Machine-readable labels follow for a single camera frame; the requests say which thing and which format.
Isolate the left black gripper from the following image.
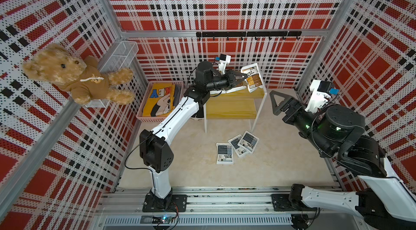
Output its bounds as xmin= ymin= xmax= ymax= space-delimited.
xmin=205 ymin=69 xmax=247 ymax=91

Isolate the brown coffee bag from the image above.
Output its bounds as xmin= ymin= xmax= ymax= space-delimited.
xmin=240 ymin=63 xmax=264 ymax=93
xmin=224 ymin=83 xmax=247 ymax=94

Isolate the grey coffee bag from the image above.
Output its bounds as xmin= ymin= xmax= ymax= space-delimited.
xmin=228 ymin=134 xmax=249 ymax=157
xmin=238 ymin=131 xmax=259 ymax=154
xmin=216 ymin=143 xmax=234 ymax=165

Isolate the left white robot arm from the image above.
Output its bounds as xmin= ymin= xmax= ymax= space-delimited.
xmin=139 ymin=61 xmax=248 ymax=200

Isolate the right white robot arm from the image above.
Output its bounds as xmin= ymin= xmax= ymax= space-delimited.
xmin=270 ymin=91 xmax=416 ymax=230

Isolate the yellow two-tier shelf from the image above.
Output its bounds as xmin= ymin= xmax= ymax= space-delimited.
xmin=204 ymin=84 xmax=268 ymax=133

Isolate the pink plastic basket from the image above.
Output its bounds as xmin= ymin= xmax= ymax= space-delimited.
xmin=136 ymin=81 xmax=185 ymax=122

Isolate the yellow printed folded cloth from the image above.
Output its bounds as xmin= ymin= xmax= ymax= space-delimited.
xmin=143 ymin=83 xmax=176 ymax=117

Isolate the green circuit board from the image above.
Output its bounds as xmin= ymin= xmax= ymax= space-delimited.
xmin=152 ymin=216 xmax=172 ymax=225

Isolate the brown teddy bear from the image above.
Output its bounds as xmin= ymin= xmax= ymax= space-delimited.
xmin=22 ymin=43 xmax=134 ymax=105

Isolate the black hook rail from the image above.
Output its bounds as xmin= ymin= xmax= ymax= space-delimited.
xmin=196 ymin=31 xmax=302 ymax=39

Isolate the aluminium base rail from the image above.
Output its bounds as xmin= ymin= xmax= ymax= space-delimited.
xmin=91 ymin=187 xmax=369 ymax=230

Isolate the white wire mesh basket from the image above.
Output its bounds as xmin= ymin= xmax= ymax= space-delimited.
xmin=77 ymin=41 xmax=138 ymax=108

